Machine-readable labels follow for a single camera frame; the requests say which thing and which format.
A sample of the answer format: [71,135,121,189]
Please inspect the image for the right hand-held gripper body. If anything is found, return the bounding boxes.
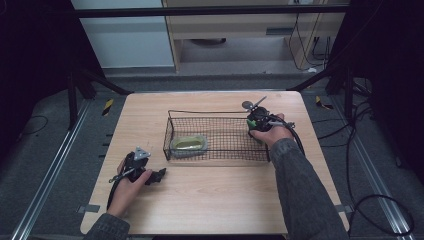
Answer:
[241,95,296,134]

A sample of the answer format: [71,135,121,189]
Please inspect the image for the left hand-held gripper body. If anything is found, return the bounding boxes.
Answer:
[122,145,152,183]

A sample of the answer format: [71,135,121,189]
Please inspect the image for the clear packet with green contents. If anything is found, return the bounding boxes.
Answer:
[169,134,209,159]

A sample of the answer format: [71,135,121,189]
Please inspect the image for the black wire basket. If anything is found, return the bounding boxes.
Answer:
[162,109,271,163]

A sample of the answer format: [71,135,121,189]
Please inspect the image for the person's right hand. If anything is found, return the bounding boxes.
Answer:
[249,113,295,148]

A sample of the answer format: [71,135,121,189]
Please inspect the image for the person's left hand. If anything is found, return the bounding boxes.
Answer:
[106,159,154,218]

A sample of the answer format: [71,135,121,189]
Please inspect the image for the yellow black striped tape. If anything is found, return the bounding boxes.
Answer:
[101,97,115,117]
[314,95,335,111]

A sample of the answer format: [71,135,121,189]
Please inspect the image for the grey tape strip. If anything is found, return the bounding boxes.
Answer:
[334,203,355,215]
[76,203,101,214]

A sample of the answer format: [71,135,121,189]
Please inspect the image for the light wooden desk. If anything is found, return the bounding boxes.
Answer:
[161,0,350,74]

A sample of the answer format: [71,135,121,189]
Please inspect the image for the black metal stand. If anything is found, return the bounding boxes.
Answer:
[65,65,134,132]
[287,61,356,122]

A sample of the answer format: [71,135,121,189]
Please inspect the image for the white cabinet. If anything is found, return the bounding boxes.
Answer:
[70,0,176,70]

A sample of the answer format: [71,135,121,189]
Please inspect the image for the black curtain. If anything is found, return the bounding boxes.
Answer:
[328,0,424,184]
[0,0,105,158]

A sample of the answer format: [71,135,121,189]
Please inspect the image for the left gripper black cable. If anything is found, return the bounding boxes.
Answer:
[105,167,136,212]

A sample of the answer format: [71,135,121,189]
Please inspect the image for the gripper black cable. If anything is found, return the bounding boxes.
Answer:
[105,167,136,212]
[275,114,306,157]

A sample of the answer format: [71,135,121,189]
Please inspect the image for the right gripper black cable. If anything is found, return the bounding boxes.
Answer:
[275,114,306,157]

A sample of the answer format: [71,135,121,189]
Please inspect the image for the hanging black desk cables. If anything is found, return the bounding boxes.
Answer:
[287,12,333,73]

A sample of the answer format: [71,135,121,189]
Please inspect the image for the aluminium floor rail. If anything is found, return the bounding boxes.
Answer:
[332,96,418,240]
[9,99,92,240]

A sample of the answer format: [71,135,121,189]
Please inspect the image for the black floor cables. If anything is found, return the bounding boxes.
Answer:
[311,78,416,237]

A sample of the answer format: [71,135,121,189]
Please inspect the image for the thin black floor cable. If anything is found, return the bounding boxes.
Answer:
[19,114,50,137]

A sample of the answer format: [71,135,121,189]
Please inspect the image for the black horizontal frame bar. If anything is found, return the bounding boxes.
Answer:
[70,4,352,19]

